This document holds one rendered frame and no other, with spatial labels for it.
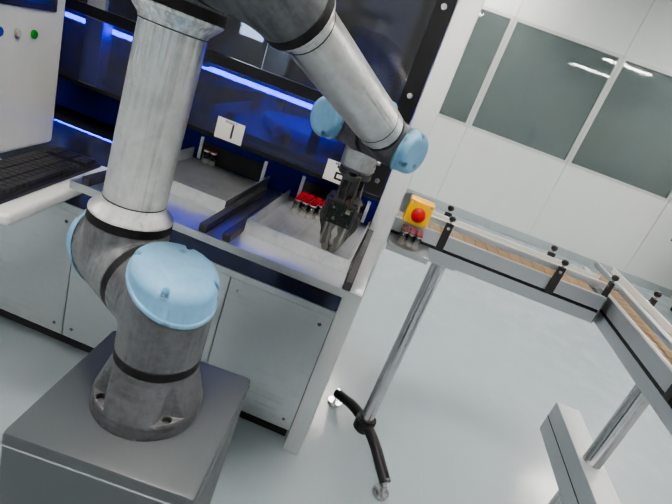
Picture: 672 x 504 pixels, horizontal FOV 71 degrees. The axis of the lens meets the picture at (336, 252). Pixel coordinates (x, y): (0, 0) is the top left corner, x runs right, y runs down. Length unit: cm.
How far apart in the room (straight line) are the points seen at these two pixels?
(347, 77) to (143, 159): 28
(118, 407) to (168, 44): 46
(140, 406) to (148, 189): 28
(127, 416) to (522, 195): 574
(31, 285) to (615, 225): 591
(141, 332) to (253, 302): 96
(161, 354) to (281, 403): 113
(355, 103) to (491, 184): 543
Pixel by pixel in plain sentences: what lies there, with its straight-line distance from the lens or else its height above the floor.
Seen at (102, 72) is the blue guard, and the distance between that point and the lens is 162.
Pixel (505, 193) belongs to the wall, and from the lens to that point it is 612.
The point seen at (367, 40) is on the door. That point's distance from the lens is 135.
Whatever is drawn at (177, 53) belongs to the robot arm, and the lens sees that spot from 65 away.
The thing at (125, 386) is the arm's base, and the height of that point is 86.
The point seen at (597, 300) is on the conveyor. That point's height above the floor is 92.
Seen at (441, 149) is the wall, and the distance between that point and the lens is 597.
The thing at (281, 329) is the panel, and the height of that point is 47.
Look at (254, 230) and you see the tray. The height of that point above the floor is 90.
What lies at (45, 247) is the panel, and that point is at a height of 41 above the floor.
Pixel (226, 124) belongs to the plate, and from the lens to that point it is 144.
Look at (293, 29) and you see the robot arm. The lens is 57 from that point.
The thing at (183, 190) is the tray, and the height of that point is 90.
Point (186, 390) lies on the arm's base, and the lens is 70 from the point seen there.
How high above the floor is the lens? 132
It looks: 22 degrees down
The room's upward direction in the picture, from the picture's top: 20 degrees clockwise
